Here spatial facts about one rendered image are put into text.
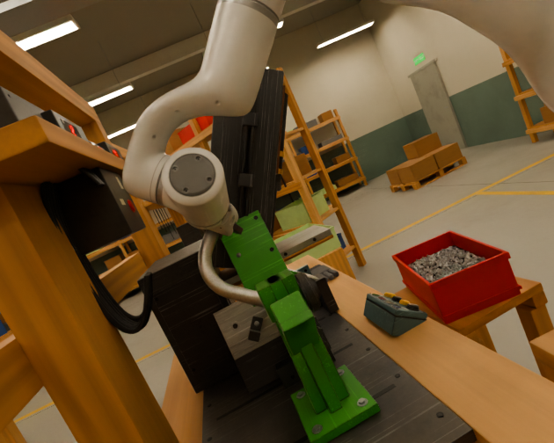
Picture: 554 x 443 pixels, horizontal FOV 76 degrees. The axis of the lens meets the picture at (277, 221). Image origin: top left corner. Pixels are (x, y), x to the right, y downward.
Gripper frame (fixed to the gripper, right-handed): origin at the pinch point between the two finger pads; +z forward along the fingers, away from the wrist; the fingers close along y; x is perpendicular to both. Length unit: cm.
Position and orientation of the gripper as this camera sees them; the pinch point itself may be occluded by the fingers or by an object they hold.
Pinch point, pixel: (214, 226)
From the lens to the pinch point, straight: 79.2
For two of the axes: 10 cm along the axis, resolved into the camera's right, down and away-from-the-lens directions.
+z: -0.8, 2.3, 9.7
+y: -9.4, -3.3, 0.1
